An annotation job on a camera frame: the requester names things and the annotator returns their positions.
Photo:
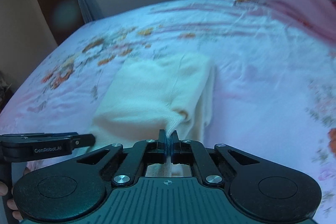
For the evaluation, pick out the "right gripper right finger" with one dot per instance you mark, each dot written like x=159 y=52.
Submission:
x=175 y=148

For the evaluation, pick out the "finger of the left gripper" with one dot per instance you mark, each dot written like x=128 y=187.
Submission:
x=81 y=140

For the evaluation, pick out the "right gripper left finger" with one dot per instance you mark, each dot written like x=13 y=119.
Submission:
x=162 y=145

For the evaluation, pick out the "cream knit sweater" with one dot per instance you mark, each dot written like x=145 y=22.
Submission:
x=172 y=93

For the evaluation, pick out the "person's left hand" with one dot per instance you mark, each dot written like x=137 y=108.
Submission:
x=10 y=203

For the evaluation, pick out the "potted plant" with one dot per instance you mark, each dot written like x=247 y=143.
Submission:
x=5 y=91

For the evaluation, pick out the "pink floral bed sheet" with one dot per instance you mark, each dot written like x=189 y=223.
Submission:
x=274 y=89

